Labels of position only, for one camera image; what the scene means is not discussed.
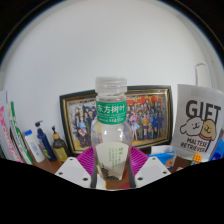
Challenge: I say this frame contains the tall pink printed box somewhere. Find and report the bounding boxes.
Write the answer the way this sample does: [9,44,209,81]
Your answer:
[0,105,23,164]

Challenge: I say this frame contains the brown bottle with yellow label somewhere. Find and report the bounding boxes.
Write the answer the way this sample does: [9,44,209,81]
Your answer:
[50,125,70,163]

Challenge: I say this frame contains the white printed paper bag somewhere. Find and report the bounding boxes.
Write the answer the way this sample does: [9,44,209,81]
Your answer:
[170,62,224,163]

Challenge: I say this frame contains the framed group picture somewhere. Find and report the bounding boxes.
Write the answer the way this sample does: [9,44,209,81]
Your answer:
[59,85,174,157]

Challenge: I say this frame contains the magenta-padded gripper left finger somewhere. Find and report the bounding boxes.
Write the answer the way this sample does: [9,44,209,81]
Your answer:
[54,146,98,189]

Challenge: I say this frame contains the clear green-labelled drink bottle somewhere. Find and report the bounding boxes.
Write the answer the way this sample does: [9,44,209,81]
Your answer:
[90,76,134,183]

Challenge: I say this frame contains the tall green and white box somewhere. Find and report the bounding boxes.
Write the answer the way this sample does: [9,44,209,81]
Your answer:
[7,100,34,165]

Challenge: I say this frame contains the colourful puzzle cube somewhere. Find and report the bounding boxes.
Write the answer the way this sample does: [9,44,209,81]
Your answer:
[191,152,203,164]

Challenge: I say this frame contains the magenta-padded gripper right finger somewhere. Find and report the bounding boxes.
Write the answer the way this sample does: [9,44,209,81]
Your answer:
[127,145,172,189]

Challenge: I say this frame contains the white bottle with blue cap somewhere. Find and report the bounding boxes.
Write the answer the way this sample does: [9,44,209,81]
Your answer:
[23,129,46,164]

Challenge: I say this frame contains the blue tissue pack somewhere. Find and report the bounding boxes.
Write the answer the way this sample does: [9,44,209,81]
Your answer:
[148,144,178,169]

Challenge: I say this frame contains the dark blue pump bottle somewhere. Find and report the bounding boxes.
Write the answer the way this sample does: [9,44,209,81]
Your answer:
[34,120,58,163]

